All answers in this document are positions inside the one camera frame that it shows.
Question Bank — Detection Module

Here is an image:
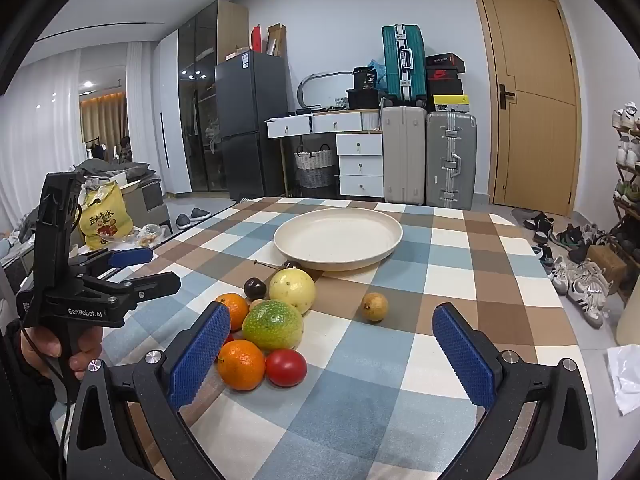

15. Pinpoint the clear snack bag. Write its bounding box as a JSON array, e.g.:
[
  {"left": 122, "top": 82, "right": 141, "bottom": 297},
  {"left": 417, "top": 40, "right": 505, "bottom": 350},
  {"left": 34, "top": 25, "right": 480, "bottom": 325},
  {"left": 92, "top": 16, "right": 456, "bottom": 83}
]
[{"left": 135, "top": 225, "right": 167, "bottom": 249}]

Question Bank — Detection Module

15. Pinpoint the white sheer curtain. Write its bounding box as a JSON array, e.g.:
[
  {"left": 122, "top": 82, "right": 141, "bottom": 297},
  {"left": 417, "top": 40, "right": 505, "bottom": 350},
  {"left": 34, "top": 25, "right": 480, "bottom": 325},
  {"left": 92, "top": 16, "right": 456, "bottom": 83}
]
[{"left": 0, "top": 40, "right": 161, "bottom": 221}]

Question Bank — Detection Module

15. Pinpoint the pile of shoes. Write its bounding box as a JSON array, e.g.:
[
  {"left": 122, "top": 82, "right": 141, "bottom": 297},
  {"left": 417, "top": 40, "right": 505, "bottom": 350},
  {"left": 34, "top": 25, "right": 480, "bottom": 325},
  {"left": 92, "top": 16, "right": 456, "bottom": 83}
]
[{"left": 522, "top": 210, "right": 617, "bottom": 331}]

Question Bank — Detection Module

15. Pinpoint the checkered tablecloth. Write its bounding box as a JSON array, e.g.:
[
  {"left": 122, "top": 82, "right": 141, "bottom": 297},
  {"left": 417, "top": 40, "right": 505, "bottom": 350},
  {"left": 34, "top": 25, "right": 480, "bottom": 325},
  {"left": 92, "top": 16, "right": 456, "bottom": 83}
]
[{"left": 65, "top": 196, "right": 596, "bottom": 480}]

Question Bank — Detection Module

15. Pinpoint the black storage box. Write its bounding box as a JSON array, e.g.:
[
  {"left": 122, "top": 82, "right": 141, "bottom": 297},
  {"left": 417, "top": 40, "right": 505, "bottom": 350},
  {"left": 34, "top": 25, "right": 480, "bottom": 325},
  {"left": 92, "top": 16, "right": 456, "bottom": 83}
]
[{"left": 346, "top": 88, "right": 383, "bottom": 109}]

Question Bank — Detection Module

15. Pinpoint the brown cardboard box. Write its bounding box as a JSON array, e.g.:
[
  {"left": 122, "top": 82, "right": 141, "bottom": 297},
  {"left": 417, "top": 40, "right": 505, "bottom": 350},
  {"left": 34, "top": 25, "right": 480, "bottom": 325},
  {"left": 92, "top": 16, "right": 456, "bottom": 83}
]
[{"left": 586, "top": 244, "right": 628, "bottom": 283}]

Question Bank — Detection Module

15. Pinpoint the tall cardboard box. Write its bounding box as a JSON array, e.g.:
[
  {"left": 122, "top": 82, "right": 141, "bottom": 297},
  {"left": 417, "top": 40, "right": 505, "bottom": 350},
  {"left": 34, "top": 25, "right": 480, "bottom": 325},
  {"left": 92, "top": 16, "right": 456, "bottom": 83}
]
[{"left": 266, "top": 24, "right": 287, "bottom": 58}]

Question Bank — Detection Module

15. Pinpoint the white drawer desk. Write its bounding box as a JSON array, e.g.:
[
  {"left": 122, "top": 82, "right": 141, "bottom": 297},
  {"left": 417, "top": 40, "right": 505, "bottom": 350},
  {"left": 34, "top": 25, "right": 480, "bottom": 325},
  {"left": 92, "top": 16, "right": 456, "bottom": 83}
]
[{"left": 265, "top": 109, "right": 385, "bottom": 198}]

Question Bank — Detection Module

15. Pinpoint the white plastic bag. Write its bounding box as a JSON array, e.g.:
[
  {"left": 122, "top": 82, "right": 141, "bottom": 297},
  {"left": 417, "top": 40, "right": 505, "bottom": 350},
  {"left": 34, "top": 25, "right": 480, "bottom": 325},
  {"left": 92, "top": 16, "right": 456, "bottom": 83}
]
[{"left": 607, "top": 345, "right": 640, "bottom": 416}]

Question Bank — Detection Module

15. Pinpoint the dark glass-door cabinet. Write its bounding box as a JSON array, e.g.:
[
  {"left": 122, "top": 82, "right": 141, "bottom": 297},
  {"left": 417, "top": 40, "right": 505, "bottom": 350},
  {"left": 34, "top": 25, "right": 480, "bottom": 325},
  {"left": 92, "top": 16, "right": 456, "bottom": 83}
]
[{"left": 177, "top": 0, "right": 249, "bottom": 195}]

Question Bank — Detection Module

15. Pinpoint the black labelled tub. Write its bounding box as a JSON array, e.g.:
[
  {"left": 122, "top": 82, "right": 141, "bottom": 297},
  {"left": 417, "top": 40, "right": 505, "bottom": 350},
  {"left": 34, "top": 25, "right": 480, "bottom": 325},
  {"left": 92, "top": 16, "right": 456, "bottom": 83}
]
[{"left": 352, "top": 66, "right": 378, "bottom": 91}]

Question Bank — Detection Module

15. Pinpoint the grey sofa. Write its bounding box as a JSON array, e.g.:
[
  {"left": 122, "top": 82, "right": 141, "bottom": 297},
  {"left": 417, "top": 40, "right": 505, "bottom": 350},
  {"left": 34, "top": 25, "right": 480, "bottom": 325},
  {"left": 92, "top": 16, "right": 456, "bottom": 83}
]
[{"left": 75, "top": 160, "right": 166, "bottom": 226}]

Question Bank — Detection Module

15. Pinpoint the cream bin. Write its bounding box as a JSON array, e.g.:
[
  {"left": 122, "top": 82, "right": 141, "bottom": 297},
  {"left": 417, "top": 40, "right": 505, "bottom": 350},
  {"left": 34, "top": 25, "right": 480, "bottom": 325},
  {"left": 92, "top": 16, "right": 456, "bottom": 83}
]
[{"left": 616, "top": 290, "right": 640, "bottom": 346}]

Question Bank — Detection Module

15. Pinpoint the yellow passion fruit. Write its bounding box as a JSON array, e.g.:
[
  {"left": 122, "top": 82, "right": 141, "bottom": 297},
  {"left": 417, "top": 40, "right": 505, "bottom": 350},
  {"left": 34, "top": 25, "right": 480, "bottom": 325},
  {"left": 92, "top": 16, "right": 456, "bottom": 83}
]
[{"left": 269, "top": 269, "right": 317, "bottom": 315}]

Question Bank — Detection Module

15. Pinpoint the beige suitcase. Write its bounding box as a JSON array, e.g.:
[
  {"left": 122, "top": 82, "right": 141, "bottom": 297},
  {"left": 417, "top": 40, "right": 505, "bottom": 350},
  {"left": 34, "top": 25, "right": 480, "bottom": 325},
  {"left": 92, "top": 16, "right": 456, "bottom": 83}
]
[{"left": 381, "top": 106, "right": 428, "bottom": 205}]

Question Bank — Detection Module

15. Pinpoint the orange mandarin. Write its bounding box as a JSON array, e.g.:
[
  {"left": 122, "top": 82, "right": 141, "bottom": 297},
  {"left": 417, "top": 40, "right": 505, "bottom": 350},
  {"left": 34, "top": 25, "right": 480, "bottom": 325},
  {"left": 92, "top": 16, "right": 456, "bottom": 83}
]
[
  {"left": 217, "top": 339, "right": 266, "bottom": 392},
  {"left": 215, "top": 292, "right": 250, "bottom": 333}
]

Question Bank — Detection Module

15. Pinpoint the green passion fruit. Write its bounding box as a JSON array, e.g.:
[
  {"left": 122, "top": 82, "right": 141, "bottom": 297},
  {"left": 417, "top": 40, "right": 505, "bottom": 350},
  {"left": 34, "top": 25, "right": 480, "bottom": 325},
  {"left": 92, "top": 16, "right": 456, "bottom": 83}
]
[{"left": 242, "top": 299, "right": 305, "bottom": 352}]

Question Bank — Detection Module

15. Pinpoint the wooden shoe rack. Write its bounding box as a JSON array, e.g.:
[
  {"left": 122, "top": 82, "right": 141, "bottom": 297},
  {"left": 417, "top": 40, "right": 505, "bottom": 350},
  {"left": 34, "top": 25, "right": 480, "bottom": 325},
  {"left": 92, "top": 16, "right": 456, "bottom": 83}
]
[{"left": 612, "top": 102, "right": 640, "bottom": 306}]

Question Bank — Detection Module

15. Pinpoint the person's left forearm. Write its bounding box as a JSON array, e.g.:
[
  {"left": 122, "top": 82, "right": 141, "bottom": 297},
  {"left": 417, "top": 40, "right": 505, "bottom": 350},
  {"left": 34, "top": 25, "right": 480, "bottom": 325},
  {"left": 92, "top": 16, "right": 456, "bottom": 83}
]
[{"left": 0, "top": 320, "right": 67, "bottom": 480}]

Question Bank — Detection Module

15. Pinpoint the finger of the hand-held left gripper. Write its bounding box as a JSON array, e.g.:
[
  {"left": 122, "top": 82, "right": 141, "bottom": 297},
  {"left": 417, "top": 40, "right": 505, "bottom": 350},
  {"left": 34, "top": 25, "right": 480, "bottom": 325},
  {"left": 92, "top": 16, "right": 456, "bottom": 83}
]
[
  {"left": 77, "top": 271, "right": 182, "bottom": 308},
  {"left": 69, "top": 247, "right": 154, "bottom": 281}
]

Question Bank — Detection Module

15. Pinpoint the silver suitcase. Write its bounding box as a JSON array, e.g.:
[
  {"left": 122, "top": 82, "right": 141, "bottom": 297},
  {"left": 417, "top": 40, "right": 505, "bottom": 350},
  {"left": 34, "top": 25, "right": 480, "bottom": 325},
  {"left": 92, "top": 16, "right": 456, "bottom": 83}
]
[{"left": 425, "top": 111, "right": 477, "bottom": 211}]

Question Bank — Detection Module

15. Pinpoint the yellow black shoe box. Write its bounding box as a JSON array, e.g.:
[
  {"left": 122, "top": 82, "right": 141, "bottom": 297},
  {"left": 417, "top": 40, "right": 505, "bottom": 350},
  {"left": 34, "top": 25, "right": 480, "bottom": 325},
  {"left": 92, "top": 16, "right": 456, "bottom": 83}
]
[{"left": 432, "top": 94, "right": 471, "bottom": 113}]

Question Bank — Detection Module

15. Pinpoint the yellow plastic bag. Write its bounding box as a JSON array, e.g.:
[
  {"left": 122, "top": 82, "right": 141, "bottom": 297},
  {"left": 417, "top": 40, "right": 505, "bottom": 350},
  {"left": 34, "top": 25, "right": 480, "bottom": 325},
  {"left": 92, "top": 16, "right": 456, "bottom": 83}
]
[{"left": 79, "top": 181, "right": 135, "bottom": 251}]

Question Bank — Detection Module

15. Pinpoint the person's left hand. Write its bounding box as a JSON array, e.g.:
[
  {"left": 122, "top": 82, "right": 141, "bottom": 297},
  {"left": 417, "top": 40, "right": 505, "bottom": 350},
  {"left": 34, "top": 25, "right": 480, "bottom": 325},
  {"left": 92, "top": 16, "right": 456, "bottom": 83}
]
[{"left": 19, "top": 326, "right": 104, "bottom": 382}]

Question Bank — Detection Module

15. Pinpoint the dark grey fridge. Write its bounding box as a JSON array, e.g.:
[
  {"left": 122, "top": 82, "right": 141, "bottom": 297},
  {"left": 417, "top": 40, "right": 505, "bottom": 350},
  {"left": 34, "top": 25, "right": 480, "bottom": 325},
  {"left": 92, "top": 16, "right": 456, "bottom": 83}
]
[{"left": 215, "top": 50, "right": 290, "bottom": 201}]

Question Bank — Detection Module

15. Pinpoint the wooden door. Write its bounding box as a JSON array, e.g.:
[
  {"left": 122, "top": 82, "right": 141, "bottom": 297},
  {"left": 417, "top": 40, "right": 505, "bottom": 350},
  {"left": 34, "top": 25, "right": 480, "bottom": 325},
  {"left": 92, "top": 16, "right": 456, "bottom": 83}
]
[{"left": 470, "top": 0, "right": 583, "bottom": 218}]

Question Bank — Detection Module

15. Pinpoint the large brown longan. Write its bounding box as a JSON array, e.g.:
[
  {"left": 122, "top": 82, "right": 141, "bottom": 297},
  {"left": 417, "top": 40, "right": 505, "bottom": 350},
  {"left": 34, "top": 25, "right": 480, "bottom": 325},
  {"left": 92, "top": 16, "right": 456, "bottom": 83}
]
[{"left": 361, "top": 292, "right": 388, "bottom": 322}]

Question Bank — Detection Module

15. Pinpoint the clothes rack with garments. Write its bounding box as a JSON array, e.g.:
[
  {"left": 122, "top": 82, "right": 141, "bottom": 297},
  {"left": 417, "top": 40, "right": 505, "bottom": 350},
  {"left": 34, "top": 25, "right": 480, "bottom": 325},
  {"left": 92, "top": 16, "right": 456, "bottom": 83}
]
[{"left": 82, "top": 135, "right": 132, "bottom": 163}]

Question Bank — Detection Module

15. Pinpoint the teal suitcase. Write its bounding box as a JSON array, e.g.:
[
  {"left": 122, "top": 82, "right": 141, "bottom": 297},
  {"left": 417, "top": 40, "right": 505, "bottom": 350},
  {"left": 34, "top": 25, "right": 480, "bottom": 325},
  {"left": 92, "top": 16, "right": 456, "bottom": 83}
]
[{"left": 382, "top": 24, "right": 427, "bottom": 106}]

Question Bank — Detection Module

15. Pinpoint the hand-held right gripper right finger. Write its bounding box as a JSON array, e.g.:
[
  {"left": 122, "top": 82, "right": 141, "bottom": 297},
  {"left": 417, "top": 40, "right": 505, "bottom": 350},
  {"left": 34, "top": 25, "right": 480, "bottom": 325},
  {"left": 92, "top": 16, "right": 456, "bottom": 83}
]
[{"left": 432, "top": 302, "right": 598, "bottom": 480}]

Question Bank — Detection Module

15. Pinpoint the woven laundry basket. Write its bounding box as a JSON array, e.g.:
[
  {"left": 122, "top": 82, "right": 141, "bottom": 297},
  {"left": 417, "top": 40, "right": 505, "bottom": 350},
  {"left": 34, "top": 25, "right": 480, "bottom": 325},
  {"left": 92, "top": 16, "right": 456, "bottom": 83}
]
[{"left": 292, "top": 144, "right": 337, "bottom": 190}]

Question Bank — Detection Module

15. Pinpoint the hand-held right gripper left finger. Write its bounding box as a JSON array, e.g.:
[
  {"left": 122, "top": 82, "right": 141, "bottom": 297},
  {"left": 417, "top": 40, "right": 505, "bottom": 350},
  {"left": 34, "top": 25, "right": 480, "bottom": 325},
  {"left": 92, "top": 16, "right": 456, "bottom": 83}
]
[{"left": 67, "top": 301, "right": 232, "bottom": 480}]

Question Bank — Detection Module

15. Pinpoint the chrome curved frame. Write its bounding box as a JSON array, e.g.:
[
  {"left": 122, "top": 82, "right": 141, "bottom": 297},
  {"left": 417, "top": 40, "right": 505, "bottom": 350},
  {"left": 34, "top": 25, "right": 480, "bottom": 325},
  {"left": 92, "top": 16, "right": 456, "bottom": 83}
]
[{"left": 297, "top": 72, "right": 353, "bottom": 106}]

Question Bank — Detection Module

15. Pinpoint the brown curtain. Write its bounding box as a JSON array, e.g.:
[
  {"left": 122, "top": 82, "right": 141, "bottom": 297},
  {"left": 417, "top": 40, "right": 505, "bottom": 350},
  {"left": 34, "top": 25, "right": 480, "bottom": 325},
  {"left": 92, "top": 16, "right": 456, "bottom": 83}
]
[{"left": 80, "top": 92, "right": 128, "bottom": 161}]

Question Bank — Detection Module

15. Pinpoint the cream round plate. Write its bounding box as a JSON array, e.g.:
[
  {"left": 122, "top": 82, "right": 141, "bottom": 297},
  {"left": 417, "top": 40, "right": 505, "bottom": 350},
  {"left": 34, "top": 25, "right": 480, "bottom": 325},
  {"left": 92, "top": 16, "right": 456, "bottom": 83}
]
[{"left": 273, "top": 209, "right": 404, "bottom": 272}]

